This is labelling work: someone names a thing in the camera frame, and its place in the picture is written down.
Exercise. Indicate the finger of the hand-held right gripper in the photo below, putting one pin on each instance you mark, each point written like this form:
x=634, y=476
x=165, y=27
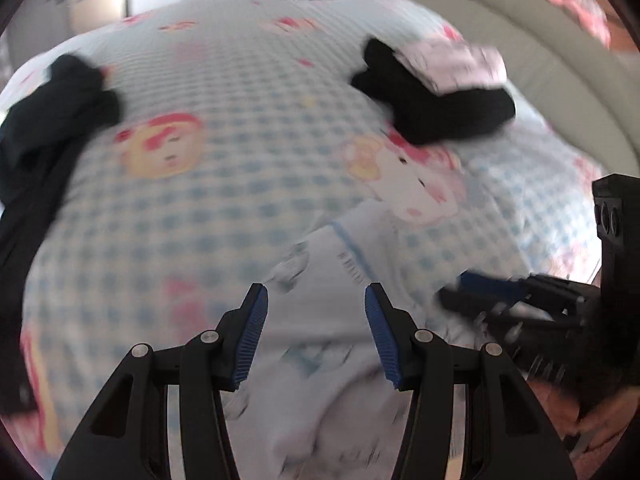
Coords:
x=465, y=304
x=490, y=286

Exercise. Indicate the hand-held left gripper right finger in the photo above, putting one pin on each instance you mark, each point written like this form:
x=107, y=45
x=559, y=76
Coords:
x=382, y=340

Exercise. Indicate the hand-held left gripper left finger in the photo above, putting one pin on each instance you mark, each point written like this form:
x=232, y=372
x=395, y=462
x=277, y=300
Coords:
x=247, y=340

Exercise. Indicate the cartoon print pajama pants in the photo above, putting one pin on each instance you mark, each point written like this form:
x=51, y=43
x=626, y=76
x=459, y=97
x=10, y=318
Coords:
x=320, y=320

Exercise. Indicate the folded black garment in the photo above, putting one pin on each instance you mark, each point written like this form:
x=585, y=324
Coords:
x=440, y=110

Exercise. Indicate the grey padded headboard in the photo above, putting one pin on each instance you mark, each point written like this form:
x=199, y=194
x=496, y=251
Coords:
x=565, y=75

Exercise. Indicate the folded pink printed garment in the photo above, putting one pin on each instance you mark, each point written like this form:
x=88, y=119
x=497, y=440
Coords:
x=460, y=67

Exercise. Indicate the blue checkered cartoon blanket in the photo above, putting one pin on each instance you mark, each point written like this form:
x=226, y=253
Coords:
x=225, y=85

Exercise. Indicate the pink plush toy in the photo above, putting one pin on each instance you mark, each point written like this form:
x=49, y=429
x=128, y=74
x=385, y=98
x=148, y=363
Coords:
x=580, y=10

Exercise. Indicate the black jacket with white lettering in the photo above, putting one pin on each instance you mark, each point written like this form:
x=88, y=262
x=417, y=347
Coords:
x=45, y=125

